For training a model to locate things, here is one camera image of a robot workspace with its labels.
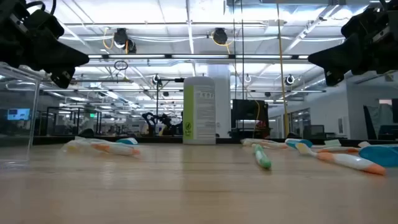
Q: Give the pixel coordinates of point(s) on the blue screen monitor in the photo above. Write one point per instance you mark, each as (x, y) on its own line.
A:
(18, 114)

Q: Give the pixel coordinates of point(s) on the orange white toothbrush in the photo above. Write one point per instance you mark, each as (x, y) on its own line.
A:
(339, 150)
(118, 149)
(351, 161)
(264, 143)

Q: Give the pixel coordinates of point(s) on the grey desk monitor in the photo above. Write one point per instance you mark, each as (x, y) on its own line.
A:
(314, 131)

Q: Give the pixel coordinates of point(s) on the black monitor cart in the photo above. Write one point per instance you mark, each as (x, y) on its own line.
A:
(248, 112)

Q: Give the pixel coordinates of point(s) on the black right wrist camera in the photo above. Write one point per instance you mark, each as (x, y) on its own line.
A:
(357, 25)

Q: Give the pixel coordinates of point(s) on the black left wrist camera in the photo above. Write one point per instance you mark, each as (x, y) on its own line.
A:
(46, 25)

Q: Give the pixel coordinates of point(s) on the small blue mouthwash bottle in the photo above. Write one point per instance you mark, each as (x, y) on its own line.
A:
(300, 143)
(129, 141)
(379, 155)

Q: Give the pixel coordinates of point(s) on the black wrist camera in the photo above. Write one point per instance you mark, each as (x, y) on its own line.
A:
(357, 25)
(46, 25)

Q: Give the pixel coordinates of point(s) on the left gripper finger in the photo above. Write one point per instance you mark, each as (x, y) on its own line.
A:
(59, 56)
(65, 77)

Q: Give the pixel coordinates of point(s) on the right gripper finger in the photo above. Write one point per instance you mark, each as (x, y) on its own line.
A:
(334, 77)
(339, 57)

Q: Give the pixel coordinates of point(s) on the white green wipes canister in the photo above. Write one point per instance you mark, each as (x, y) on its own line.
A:
(202, 118)

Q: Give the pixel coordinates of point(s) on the black aluminium table frame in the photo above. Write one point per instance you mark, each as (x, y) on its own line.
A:
(155, 140)

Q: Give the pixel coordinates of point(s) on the black distant robot arms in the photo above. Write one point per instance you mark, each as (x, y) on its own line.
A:
(161, 123)

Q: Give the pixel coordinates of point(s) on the clear plastic cup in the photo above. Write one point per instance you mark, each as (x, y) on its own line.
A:
(18, 130)

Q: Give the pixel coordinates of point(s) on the long ceiling light bar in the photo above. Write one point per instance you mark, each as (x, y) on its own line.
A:
(199, 56)

